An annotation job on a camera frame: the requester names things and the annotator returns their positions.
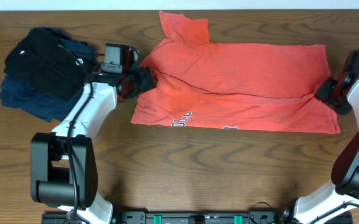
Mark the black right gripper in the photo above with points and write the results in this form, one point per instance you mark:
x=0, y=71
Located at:
x=321, y=94

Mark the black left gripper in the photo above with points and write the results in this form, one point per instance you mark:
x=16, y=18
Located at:
x=147, y=84

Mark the red t-shirt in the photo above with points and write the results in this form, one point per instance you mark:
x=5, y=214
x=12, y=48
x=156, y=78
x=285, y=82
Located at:
x=246, y=86

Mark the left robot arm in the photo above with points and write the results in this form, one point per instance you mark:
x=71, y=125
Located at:
x=63, y=172

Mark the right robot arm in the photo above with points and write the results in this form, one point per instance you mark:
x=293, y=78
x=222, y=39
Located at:
x=332, y=202

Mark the black folded shirt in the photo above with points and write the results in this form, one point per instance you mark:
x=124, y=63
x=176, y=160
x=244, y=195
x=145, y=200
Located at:
x=51, y=61

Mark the navy blue folded shirt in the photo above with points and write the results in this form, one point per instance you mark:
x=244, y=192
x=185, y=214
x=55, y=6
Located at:
x=16, y=93

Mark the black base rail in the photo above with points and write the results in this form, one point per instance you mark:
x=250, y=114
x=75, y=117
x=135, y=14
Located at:
x=193, y=218

